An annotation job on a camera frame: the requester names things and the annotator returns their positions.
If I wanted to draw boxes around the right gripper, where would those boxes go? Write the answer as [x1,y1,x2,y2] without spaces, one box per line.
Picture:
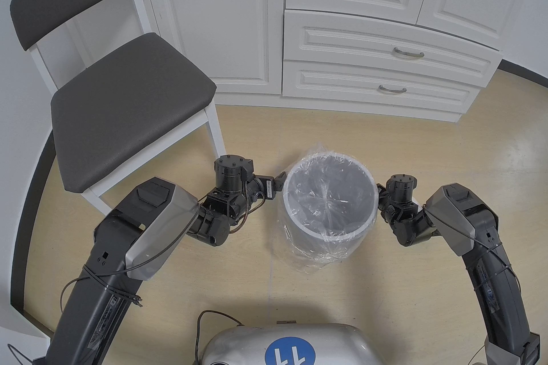
[376,182,392,211]

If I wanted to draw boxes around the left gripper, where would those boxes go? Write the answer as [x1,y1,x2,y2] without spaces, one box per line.
[250,171,289,201]

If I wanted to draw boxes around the white trash bin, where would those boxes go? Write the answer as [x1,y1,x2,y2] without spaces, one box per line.
[283,154,379,266]

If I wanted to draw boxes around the clear plastic bag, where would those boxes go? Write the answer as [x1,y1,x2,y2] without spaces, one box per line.
[276,142,382,276]

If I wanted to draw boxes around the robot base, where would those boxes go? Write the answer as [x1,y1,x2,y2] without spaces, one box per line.
[201,323,386,365]

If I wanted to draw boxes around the white chair grey cushions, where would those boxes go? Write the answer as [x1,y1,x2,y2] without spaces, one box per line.
[9,0,227,216]

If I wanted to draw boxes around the black cable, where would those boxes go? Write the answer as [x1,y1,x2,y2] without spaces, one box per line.
[195,310,245,365]

